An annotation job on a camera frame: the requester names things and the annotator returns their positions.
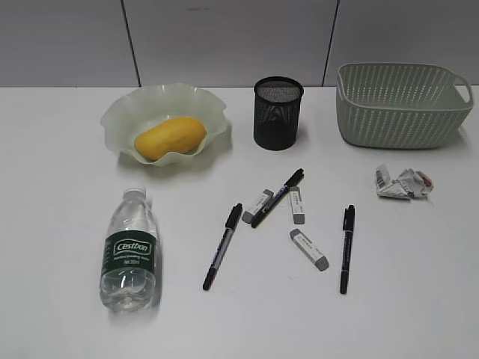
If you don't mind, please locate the pale green wavy glass plate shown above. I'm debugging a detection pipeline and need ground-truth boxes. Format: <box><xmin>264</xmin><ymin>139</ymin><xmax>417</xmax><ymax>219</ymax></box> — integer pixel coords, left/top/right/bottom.
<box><xmin>100</xmin><ymin>83</ymin><xmax>228</xmax><ymax>167</ymax></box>

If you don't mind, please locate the yellow mango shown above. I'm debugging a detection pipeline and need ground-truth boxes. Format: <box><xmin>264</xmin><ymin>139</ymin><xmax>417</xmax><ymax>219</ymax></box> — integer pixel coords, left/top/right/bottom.
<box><xmin>134</xmin><ymin>117</ymin><xmax>207</xmax><ymax>161</ymax></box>

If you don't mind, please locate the pale green plastic basket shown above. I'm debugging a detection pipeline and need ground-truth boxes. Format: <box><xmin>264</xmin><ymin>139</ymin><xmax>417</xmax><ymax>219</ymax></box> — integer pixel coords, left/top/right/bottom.
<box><xmin>336</xmin><ymin>62</ymin><xmax>475</xmax><ymax>150</ymax></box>

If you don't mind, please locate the clear water bottle green label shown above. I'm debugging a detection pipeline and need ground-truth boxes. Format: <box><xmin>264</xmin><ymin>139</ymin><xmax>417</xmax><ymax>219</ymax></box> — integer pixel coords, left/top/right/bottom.
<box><xmin>100</xmin><ymin>188</ymin><xmax>158</xmax><ymax>312</ymax></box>

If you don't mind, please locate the black mesh pen holder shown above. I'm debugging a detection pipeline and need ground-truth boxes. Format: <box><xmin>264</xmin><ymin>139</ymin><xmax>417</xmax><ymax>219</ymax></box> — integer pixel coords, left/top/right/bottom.
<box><xmin>253</xmin><ymin>76</ymin><xmax>304</xmax><ymax>151</ymax></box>

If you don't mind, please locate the grey white eraser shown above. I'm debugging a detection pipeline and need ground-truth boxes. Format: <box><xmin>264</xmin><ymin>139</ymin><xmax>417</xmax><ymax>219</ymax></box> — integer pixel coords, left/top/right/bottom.
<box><xmin>242</xmin><ymin>189</ymin><xmax>274</xmax><ymax>224</ymax></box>
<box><xmin>290</xmin><ymin>229</ymin><xmax>329</xmax><ymax>271</ymax></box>
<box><xmin>290</xmin><ymin>186</ymin><xmax>305</xmax><ymax>224</ymax></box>

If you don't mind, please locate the black marker pen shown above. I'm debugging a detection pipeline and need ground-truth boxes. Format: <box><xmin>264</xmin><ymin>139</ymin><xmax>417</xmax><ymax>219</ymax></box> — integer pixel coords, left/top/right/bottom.
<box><xmin>340</xmin><ymin>205</ymin><xmax>356</xmax><ymax>295</ymax></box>
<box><xmin>251</xmin><ymin>168</ymin><xmax>304</xmax><ymax>228</ymax></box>
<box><xmin>202</xmin><ymin>203</ymin><xmax>242</xmax><ymax>291</ymax></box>

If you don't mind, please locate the waste paper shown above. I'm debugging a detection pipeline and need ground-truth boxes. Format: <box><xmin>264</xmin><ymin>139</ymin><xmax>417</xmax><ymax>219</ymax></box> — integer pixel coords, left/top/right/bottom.
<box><xmin>375</xmin><ymin>164</ymin><xmax>434</xmax><ymax>200</ymax></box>

